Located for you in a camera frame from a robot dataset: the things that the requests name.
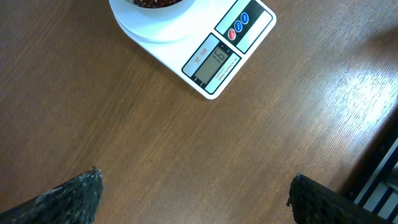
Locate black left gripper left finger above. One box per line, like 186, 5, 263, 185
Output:
1, 167, 103, 224

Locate white round bowl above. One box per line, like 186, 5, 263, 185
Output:
124, 0, 195, 19

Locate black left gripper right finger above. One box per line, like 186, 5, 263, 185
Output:
287, 174, 389, 224

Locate red beans in bowl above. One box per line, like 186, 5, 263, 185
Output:
132, 0, 182, 9

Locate white digital kitchen scale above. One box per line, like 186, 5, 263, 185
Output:
109, 0, 277, 100

